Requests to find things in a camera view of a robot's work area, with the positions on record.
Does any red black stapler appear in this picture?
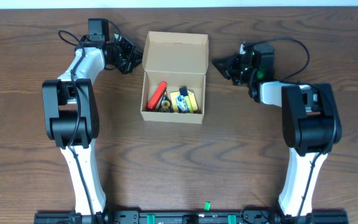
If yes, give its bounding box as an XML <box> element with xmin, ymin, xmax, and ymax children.
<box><xmin>146</xmin><ymin>82</ymin><xmax>167</xmax><ymax>111</ymax></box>

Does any brown cardboard box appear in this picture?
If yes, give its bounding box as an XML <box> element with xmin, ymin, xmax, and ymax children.
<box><xmin>140</xmin><ymin>31</ymin><xmax>209</xmax><ymax>124</ymax></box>

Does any yellow sticky note pad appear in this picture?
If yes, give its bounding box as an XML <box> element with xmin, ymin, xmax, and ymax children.
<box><xmin>170</xmin><ymin>90</ymin><xmax>198</xmax><ymax>113</ymax></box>

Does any yellow blue highlighter marker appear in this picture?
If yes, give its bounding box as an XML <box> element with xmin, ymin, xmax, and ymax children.
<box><xmin>179</xmin><ymin>87</ymin><xmax>194</xmax><ymax>113</ymax></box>

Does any black yellow correction tape dispenser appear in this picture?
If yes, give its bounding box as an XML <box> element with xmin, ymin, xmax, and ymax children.
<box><xmin>157</xmin><ymin>90</ymin><xmax>173</xmax><ymax>113</ymax></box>

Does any blue white staples box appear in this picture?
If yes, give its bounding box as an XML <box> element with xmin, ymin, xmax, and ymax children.
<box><xmin>175</xmin><ymin>95</ymin><xmax>188</xmax><ymax>113</ymax></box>

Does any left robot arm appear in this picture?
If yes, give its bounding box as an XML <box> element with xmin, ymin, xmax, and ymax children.
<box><xmin>42</xmin><ymin>34</ymin><xmax>142</xmax><ymax>222</ymax></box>

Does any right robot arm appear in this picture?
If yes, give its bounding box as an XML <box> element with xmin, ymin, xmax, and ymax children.
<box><xmin>213</xmin><ymin>52</ymin><xmax>341</xmax><ymax>220</ymax></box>

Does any small green clip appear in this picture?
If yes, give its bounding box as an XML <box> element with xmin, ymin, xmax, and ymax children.
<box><xmin>204</xmin><ymin>201</ymin><xmax>211</xmax><ymax>211</ymax></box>

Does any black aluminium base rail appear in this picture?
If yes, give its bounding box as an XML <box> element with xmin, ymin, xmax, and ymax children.
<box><xmin>34</xmin><ymin>208</ymin><xmax>349</xmax><ymax>224</ymax></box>

